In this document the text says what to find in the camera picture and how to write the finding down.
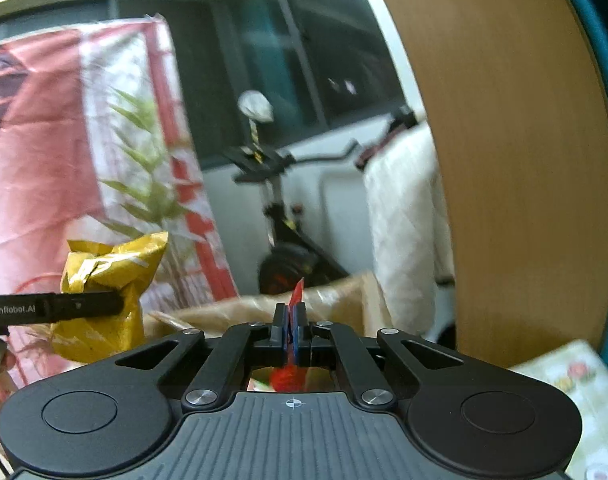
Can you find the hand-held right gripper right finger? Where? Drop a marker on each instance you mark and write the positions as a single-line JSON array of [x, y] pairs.
[[299, 335]]

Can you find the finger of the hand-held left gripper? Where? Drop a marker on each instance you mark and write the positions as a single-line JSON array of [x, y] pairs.
[[89, 304]]

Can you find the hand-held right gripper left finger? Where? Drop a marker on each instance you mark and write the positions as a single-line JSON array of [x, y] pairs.
[[283, 335]]

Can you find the yellow snack packet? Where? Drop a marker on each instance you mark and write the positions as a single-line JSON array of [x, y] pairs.
[[109, 270]]

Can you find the orange-red snack packet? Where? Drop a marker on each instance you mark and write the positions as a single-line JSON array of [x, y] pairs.
[[296, 295]]

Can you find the brown cardboard box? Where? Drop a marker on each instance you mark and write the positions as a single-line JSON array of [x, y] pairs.
[[334, 300]]

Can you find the black exercise bike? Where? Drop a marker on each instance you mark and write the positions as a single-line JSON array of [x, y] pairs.
[[284, 240]]

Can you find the white quilted blanket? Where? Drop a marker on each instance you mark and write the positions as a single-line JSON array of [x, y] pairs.
[[403, 235]]

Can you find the printed backdrop cloth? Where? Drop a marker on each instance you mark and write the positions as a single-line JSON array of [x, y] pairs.
[[34, 160]]

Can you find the white plastic bag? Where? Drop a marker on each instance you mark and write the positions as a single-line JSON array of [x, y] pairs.
[[256, 105]]

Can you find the wooden wardrobe panel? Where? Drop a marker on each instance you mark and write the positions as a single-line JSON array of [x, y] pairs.
[[508, 160]]

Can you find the dark glass window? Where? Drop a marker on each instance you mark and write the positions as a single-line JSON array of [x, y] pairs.
[[284, 35]]

